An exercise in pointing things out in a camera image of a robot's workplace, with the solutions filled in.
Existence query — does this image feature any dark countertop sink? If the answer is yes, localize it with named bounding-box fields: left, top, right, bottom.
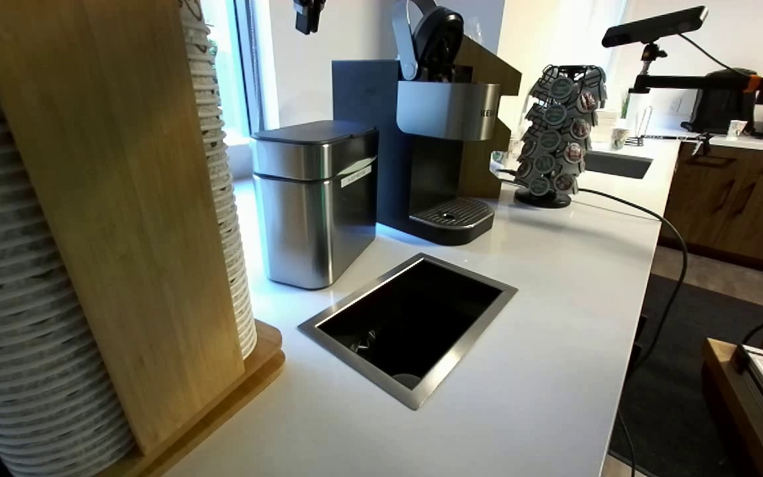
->
left=579, top=145, right=656, bottom=183

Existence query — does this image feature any black silver coffee maker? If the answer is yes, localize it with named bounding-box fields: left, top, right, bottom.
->
left=329, top=0, right=525, bottom=248

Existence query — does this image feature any black trash can lid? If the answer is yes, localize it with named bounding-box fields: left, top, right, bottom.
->
left=252, top=119, right=381, bottom=149

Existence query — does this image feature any dark floor mat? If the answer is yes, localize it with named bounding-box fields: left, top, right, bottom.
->
left=606, top=272, right=763, bottom=477

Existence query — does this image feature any wooden cup dispenser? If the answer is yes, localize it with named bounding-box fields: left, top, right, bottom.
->
left=0, top=0, right=289, bottom=477

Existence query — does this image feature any black stereo camera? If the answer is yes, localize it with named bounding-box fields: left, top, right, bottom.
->
left=599, top=2, right=710, bottom=54

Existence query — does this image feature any black ribbed drip tray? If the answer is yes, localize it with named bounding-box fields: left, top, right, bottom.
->
left=400, top=194, right=497, bottom=248

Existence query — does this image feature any wooden robot cart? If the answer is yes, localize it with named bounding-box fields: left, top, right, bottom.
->
left=700, top=333, right=763, bottom=477

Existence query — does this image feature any stainless steel trash can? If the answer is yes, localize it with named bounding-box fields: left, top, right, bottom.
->
left=249, top=130, right=381, bottom=292

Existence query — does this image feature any coffee pod carousel rack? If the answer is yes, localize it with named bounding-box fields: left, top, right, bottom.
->
left=510, top=63, right=611, bottom=209

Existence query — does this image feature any small glass cup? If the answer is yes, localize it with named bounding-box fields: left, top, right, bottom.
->
left=606, top=123, right=634, bottom=154

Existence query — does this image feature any window with frame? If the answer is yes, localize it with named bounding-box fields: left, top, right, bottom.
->
left=192, top=0, right=273, bottom=183

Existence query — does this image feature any black power cable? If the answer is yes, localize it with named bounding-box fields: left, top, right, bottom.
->
left=570, top=183, right=694, bottom=477

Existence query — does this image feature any brown wooden cabinet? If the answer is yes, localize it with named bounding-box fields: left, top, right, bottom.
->
left=660, top=140, right=763, bottom=278

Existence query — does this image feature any steel framed countertop waste chute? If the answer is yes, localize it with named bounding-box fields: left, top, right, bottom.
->
left=296, top=252, right=520, bottom=413

